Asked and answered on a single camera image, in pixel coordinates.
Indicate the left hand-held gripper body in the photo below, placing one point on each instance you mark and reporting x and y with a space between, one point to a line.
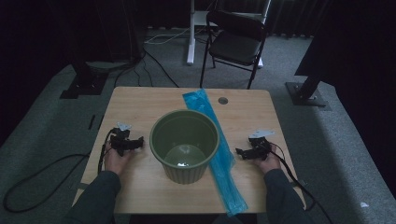
120 141

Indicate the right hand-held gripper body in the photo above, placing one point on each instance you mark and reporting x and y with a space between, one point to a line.
261 146

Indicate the blue plastic bag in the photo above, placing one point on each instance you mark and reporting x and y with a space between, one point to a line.
229 183

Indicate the green plastic bin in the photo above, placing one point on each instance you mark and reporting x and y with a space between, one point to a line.
186 137

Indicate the person's right hand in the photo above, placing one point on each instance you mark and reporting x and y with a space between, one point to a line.
270 163

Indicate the person's left hand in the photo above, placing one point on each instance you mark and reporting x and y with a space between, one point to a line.
116 163

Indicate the black tape strip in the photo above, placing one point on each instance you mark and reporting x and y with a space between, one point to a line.
91 122
101 122

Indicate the round grey table grommet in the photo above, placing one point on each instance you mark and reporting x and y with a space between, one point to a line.
223 100

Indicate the grey tape piece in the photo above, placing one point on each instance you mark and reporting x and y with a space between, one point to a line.
82 186

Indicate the black stand base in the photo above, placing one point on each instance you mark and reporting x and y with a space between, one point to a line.
84 85
306 95

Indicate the black folding chair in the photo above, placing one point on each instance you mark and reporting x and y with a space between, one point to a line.
235 46

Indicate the small white scrap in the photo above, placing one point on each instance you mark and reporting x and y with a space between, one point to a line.
364 204

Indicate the dark curtain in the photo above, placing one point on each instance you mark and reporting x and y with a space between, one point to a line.
289 18

